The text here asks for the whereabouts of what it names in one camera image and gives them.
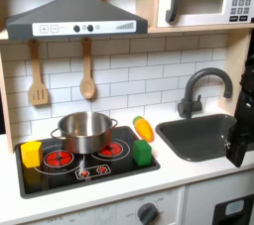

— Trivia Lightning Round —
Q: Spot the grey range hood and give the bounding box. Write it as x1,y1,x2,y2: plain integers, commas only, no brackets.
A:
5,0,149,42

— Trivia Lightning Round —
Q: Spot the black stove top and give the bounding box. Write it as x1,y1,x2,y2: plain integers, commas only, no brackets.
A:
14,125,162,199

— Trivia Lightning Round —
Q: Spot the orange toy carrot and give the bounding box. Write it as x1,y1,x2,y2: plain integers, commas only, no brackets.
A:
132,115,155,144

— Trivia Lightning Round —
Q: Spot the grey oven knob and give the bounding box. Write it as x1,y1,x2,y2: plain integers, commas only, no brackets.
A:
137,202,160,225

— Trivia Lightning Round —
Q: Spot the dark grey sink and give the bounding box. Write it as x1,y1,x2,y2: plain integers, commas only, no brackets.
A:
155,113,254,163

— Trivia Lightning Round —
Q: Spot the green block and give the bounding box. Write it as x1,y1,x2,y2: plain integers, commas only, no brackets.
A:
132,139,153,168

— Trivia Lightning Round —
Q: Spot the yellow block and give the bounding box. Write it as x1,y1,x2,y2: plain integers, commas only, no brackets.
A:
20,141,45,169

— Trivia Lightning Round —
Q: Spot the steel pot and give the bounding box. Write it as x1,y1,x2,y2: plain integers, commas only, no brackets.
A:
50,111,119,155

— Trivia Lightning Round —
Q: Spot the wooden spoon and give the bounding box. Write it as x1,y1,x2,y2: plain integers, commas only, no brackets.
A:
78,37,97,100

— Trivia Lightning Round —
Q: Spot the dark grey tap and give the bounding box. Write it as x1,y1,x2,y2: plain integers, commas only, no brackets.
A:
177,66,234,120

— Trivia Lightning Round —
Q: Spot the wooden slotted spatula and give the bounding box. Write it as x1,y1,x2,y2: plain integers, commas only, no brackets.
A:
27,39,50,107

